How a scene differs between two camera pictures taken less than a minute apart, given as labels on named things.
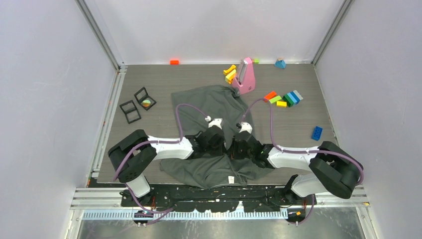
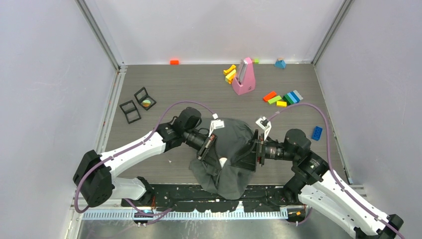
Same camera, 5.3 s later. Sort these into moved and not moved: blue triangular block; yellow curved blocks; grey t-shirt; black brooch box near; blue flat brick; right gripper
Moved: grey t-shirt; right gripper
Not moved: blue triangular block; blue flat brick; black brooch box near; yellow curved blocks
